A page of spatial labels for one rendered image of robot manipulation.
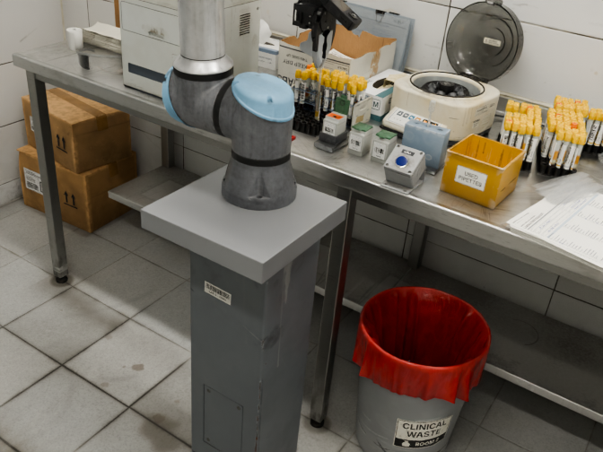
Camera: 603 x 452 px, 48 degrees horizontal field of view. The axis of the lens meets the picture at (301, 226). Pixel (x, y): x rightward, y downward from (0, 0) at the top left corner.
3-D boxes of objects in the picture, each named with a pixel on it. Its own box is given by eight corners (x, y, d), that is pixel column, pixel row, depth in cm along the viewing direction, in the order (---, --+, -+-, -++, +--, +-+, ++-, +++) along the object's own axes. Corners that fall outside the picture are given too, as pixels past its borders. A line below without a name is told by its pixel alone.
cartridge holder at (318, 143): (313, 146, 166) (314, 133, 165) (332, 135, 173) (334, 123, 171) (331, 153, 164) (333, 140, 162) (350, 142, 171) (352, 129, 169)
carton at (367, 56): (274, 89, 199) (276, 39, 191) (324, 67, 220) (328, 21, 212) (345, 112, 188) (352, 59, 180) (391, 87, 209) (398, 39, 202)
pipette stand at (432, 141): (396, 163, 162) (402, 125, 157) (407, 153, 167) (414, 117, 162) (434, 176, 158) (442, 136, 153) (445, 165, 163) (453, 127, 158)
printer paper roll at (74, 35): (63, 47, 217) (61, 30, 214) (76, 44, 221) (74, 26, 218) (74, 51, 214) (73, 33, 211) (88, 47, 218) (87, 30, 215)
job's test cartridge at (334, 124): (320, 140, 167) (323, 116, 164) (331, 134, 170) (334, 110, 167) (334, 144, 165) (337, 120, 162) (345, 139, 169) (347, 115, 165)
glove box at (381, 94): (346, 111, 188) (350, 79, 183) (385, 91, 206) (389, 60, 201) (385, 124, 183) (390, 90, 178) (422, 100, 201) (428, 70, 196)
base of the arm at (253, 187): (257, 218, 126) (260, 171, 121) (205, 189, 135) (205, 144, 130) (311, 195, 136) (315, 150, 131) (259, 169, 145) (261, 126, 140)
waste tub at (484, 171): (437, 190, 152) (446, 150, 147) (462, 170, 161) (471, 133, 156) (493, 211, 145) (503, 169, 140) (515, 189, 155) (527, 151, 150)
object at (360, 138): (346, 152, 165) (350, 126, 162) (356, 146, 169) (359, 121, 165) (361, 157, 164) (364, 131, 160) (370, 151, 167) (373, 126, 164)
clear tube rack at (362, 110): (287, 110, 186) (289, 85, 182) (307, 100, 193) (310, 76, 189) (352, 131, 177) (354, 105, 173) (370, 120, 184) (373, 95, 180)
